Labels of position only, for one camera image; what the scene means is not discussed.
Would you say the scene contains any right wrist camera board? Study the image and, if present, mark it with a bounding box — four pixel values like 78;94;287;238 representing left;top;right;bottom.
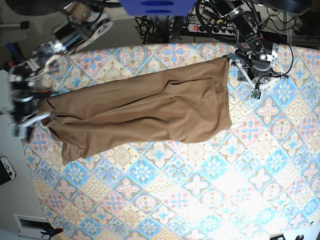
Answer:
9;124;28;139

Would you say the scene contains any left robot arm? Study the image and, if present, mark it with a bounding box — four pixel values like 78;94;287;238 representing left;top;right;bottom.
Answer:
194;0;288;100

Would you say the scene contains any blue handled clamp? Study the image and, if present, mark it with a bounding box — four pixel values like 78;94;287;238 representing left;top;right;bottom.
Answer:
6;42;27;64

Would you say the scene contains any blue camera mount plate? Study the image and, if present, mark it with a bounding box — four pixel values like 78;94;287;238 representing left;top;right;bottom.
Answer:
119;0;196;16

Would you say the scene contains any brown t-shirt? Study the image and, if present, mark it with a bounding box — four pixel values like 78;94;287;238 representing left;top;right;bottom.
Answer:
38;57;232;165

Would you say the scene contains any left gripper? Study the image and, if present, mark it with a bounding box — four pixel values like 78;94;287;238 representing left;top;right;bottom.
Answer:
228;58;289;96

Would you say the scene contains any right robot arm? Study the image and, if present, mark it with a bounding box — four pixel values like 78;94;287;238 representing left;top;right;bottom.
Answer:
5;0;121;140

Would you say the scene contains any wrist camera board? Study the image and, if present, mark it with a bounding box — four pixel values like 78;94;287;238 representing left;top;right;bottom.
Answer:
9;124;28;139
250;89;262;100

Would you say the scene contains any patterned tile tablecloth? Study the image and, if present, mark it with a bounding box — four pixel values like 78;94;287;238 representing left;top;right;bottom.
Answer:
23;46;320;240

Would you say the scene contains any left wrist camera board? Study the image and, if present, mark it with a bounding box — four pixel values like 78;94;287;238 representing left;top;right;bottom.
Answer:
250;89;262;100

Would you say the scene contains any orange black bottom clamp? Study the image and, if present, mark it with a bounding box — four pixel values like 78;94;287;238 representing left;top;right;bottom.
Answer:
40;228;64;239

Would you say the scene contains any white game controller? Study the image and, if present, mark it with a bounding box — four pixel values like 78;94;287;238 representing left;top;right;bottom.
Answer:
0;156;17;180

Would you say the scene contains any white wall vent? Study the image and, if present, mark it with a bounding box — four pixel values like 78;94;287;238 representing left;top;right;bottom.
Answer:
13;214;51;240

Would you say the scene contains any white power strip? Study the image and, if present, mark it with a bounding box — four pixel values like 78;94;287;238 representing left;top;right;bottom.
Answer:
186;23;236;37

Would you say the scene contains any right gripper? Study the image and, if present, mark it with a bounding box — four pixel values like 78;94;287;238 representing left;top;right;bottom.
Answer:
0;108;52;139

